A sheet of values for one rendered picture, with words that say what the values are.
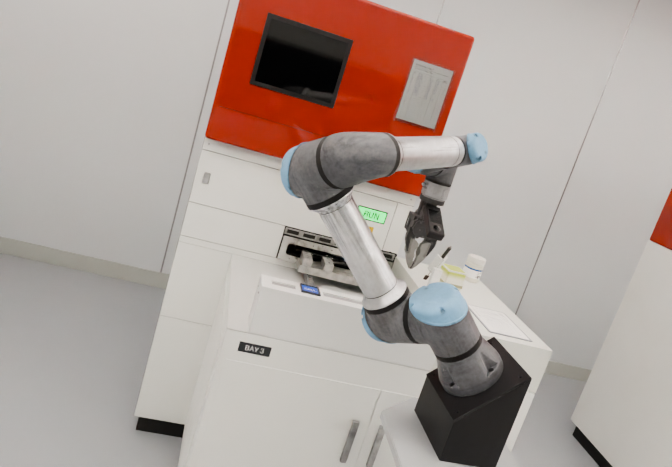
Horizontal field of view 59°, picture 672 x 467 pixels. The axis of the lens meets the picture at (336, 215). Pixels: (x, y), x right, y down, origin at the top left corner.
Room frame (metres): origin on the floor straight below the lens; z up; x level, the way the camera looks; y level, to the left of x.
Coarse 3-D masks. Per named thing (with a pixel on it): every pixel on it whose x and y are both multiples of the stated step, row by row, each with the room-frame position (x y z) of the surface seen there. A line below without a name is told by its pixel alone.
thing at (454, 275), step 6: (444, 264) 2.08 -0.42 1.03; (444, 270) 2.06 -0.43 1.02; (450, 270) 2.03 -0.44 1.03; (456, 270) 2.05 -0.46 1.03; (462, 270) 2.07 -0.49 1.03; (444, 276) 2.04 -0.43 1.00; (450, 276) 2.03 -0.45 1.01; (456, 276) 2.04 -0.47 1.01; (462, 276) 2.04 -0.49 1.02; (450, 282) 2.03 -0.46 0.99; (456, 282) 2.04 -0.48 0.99; (462, 282) 2.04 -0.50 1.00
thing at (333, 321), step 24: (264, 288) 1.52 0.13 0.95; (288, 288) 1.56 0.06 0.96; (264, 312) 1.52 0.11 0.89; (288, 312) 1.54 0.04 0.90; (312, 312) 1.55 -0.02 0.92; (336, 312) 1.57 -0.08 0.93; (360, 312) 1.58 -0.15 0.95; (288, 336) 1.54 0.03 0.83; (312, 336) 1.56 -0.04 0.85; (336, 336) 1.57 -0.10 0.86; (360, 336) 1.59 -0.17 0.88; (384, 360) 1.60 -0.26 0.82; (408, 360) 1.62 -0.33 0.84; (432, 360) 1.64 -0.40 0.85
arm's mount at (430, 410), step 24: (504, 360) 1.31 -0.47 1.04; (432, 384) 1.33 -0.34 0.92; (504, 384) 1.23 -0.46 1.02; (528, 384) 1.22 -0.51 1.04; (432, 408) 1.29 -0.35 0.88; (456, 408) 1.22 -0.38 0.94; (480, 408) 1.20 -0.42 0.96; (504, 408) 1.21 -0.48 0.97; (432, 432) 1.26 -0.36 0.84; (456, 432) 1.19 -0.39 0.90; (480, 432) 1.20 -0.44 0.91; (504, 432) 1.22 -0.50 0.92; (456, 456) 1.20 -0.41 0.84; (480, 456) 1.21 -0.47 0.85
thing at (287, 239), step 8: (288, 240) 2.14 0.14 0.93; (296, 240) 2.15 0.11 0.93; (304, 240) 2.16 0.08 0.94; (280, 248) 2.14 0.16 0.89; (312, 248) 2.17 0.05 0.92; (320, 248) 2.17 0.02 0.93; (328, 248) 2.18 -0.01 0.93; (336, 248) 2.18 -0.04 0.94; (280, 256) 2.14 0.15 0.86; (288, 256) 2.15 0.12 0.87; (296, 256) 2.16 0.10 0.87; (392, 264) 2.23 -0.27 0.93
